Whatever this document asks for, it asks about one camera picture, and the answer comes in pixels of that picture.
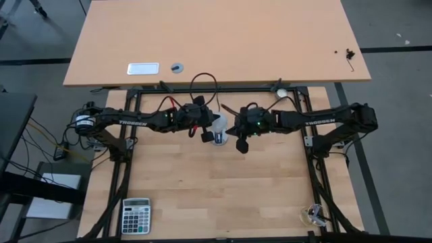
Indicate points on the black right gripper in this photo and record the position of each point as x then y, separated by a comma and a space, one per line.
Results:
256, 121

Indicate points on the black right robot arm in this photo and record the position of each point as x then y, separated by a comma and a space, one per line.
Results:
320, 121

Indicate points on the black steel beam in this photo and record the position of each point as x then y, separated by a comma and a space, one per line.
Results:
33, 189

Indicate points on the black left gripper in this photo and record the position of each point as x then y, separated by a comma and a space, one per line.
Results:
192, 118

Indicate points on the white flood lightbulb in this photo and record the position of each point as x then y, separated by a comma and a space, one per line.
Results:
221, 123

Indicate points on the black power adapter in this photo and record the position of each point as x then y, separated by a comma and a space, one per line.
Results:
60, 152

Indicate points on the dark grey clamp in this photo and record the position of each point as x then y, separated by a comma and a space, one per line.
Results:
276, 85
165, 86

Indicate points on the black chair leg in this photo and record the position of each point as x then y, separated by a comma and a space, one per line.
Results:
40, 10

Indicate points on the silver corner bracket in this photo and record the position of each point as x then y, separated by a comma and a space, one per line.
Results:
130, 143
308, 141

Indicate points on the small black hex key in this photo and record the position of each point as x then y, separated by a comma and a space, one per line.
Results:
349, 53

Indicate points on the black aluminium table frame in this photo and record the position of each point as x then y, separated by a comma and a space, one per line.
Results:
236, 90

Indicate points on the grey cabinet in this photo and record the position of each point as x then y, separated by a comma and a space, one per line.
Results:
64, 167

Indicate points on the white rectangular desk plate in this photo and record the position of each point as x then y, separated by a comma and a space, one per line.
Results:
142, 69

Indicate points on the grey desk calculator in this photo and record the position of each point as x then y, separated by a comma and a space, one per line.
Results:
136, 217

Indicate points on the black side desk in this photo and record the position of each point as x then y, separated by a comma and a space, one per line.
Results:
13, 118

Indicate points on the large wooden desk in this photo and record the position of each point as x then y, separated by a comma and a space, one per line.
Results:
219, 40

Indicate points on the clear glass bowl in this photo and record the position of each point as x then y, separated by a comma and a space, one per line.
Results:
312, 216

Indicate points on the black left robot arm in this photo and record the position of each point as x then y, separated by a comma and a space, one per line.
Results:
131, 122

